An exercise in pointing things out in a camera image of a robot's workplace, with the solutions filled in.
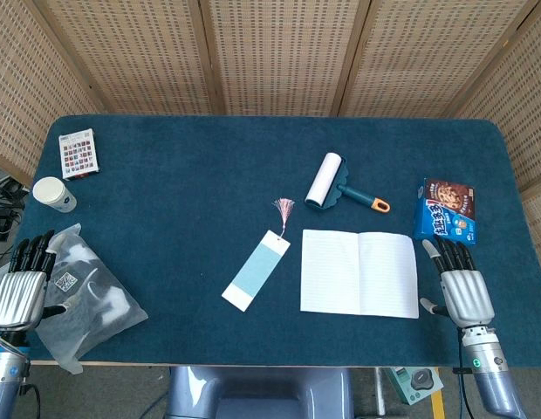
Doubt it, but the picture grid card box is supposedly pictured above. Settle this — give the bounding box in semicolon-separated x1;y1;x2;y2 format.
58;127;101;181

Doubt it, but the open white lined notebook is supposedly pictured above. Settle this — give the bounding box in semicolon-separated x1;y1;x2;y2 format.
299;229;421;319

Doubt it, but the translucent plastic bag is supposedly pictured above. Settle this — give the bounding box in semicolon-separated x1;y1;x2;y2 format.
34;223;149;375

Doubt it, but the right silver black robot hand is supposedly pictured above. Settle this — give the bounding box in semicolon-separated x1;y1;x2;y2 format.
420;237;496;328

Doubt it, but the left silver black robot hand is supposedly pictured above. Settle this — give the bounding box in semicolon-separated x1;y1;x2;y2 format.
0;230;67;335

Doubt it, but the white paper cup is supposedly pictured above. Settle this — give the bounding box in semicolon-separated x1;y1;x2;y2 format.
31;175;78;214

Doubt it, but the dark blue table cloth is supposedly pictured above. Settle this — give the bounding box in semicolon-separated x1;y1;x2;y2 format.
0;113;541;367

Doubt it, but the teal product box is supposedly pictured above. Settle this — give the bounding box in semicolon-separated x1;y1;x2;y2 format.
386;366;445;406

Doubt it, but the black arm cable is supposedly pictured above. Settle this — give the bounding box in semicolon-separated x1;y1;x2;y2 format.
457;329;470;419
24;382;43;419

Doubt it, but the blue cookie box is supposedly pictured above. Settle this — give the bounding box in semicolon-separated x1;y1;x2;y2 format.
412;177;479;250

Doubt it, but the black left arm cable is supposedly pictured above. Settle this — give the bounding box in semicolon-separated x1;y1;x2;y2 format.
24;382;43;419

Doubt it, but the light blue tasselled bookmark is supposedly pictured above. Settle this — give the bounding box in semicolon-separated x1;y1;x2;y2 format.
221;198;296;313

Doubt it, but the black floor cable bundle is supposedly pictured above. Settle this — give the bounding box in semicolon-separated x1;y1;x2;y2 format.
0;168;30;241

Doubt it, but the bamboo folding screen panel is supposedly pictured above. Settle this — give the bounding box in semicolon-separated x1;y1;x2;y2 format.
34;0;222;115
449;0;541;280
199;0;371;117
331;0;538;118
0;0;106;187

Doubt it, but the teal lint roller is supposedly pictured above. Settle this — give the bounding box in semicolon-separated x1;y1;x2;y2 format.
304;152;391;215

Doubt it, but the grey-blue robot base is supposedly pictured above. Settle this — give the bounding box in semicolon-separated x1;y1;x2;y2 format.
165;366;354;419

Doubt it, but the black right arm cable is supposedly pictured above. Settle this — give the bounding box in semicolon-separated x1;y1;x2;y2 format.
457;329;470;419

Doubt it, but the metal table leg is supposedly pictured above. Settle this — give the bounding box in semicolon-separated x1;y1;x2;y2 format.
373;367;387;416

